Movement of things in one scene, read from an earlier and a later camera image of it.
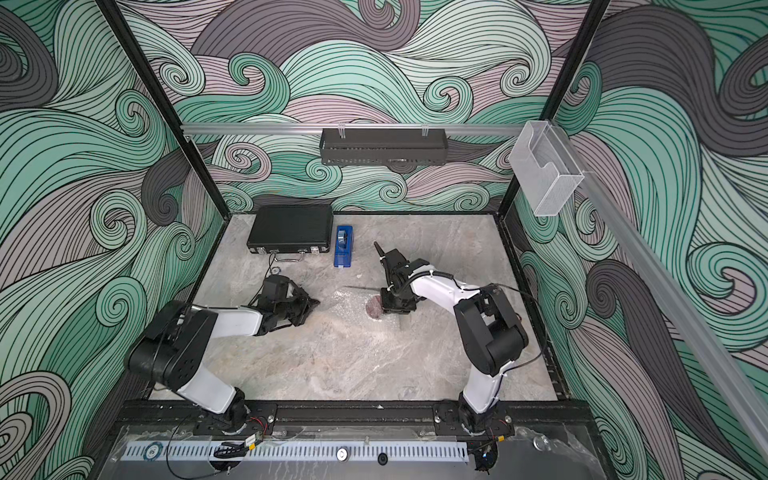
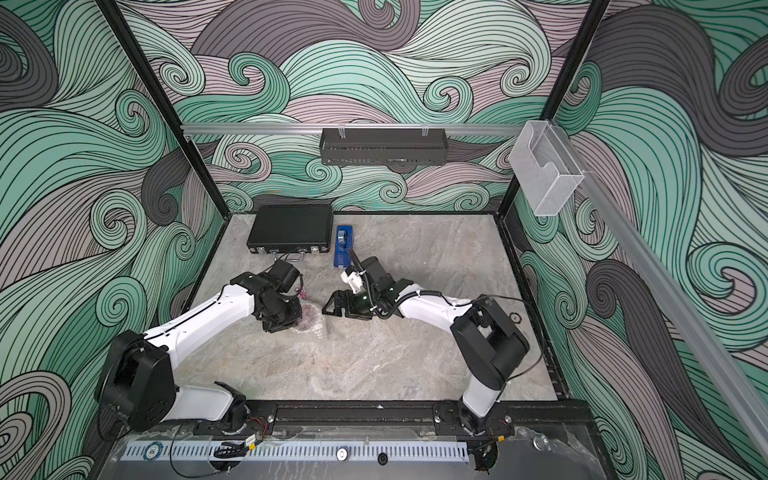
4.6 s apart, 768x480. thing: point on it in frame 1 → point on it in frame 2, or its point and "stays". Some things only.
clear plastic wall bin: (545, 169) stays
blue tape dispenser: (343, 246) stays
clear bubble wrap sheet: (349, 311) → (311, 322)
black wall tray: (383, 146) stays
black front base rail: (414, 417) stays
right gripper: (388, 307) → (352, 310)
